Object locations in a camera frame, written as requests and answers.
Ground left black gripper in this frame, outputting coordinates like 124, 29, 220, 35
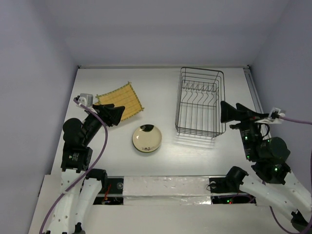
82, 103, 124, 144

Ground square bamboo tray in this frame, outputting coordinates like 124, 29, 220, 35
96, 82, 144, 121

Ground cream patterned plate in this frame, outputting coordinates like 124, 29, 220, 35
132, 124, 162, 153

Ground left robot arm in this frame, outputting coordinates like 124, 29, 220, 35
39, 99, 125, 234

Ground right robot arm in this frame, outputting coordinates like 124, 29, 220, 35
215, 101, 312, 234

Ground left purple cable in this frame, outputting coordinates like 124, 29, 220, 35
36, 99, 109, 234

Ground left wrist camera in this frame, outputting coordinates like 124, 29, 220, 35
74, 93, 94, 108

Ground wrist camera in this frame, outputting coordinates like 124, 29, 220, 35
256, 107, 286, 124
74, 93, 94, 108

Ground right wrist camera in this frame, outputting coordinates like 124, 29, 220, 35
256, 107, 286, 124

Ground black wire dish rack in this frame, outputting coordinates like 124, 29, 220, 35
175, 67, 226, 138

